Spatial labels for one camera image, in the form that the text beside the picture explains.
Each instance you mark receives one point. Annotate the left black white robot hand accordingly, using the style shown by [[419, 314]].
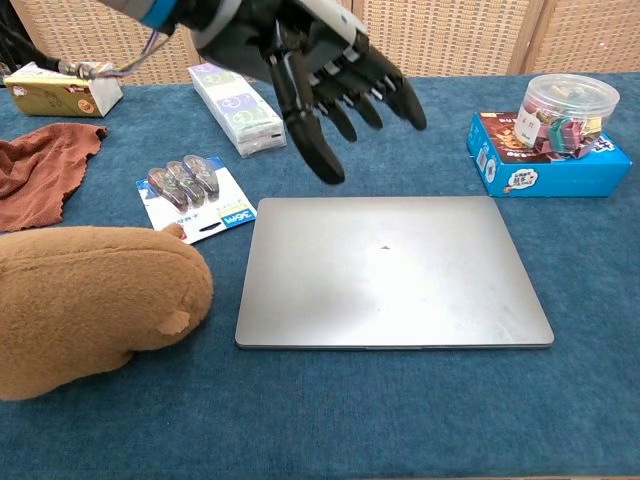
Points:
[[250, 35]]

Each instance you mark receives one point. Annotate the silver laptop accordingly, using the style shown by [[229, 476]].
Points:
[[395, 275]]

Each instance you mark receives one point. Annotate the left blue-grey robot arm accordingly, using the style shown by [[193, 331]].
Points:
[[155, 12]]

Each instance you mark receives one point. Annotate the long white tissue pack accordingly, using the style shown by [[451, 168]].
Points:
[[240, 110]]

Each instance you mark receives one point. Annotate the wicker folding screen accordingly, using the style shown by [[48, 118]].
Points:
[[450, 35]]

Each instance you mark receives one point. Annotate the gold yellow cardboard box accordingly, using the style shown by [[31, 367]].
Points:
[[55, 95]]

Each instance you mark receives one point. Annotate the rust brown towel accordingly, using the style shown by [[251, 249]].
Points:
[[40, 170]]

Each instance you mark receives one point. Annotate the brown plush toy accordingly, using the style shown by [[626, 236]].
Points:
[[90, 305]]

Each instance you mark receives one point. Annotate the blue snack box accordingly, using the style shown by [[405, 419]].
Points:
[[550, 175]]

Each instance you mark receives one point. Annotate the clear jar of binder clips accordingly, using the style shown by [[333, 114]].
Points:
[[570, 120]]

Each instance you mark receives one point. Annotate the blue carpet table cover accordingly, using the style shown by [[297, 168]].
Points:
[[350, 415]]

